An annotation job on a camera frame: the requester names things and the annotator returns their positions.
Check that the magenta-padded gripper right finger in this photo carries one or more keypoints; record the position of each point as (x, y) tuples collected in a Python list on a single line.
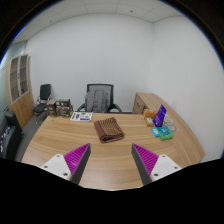
[(163, 166)]

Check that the wooden side cabinet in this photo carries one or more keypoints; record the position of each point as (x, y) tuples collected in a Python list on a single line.
[(145, 101)]

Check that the small dark cardboard box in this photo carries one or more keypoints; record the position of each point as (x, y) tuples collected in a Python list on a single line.
[(51, 107)]

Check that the purple flat package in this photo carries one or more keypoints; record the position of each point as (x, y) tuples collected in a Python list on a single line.
[(159, 116)]

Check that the black cardboard box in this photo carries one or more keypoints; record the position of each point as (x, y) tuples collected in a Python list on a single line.
[(63, 102)]

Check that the printed sticker sheet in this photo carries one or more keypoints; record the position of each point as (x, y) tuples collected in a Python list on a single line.
[(81, 116)]

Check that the orange box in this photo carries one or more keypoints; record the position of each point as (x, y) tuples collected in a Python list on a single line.
[(149, 113)]

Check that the wooden shelf unit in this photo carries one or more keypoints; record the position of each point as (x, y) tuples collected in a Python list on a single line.
[(21, 93)]

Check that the brown patterned towel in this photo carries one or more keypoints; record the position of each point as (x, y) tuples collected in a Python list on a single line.
[(108, 130)]

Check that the black sofa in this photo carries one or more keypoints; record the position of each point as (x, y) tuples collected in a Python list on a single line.
[(9, 135)]

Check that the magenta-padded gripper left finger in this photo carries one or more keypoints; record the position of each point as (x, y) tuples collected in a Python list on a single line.
[(60, 166)]

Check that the black mesh office chair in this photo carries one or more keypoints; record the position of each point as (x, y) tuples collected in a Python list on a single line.
[(110, 88)]

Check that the black visitor chair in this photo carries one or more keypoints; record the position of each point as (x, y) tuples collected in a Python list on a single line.
[(44, 91)]

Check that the grey backpack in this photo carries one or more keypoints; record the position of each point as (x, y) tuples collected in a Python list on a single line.
[(96, 101)]

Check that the small blue box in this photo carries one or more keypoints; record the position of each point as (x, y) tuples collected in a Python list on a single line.
[(155, 132)]

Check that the small yellow box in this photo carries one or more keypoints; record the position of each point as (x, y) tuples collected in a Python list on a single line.
[(149, 122)]

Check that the green box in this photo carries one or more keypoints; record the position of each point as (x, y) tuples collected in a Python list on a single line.
[(165, 133)]

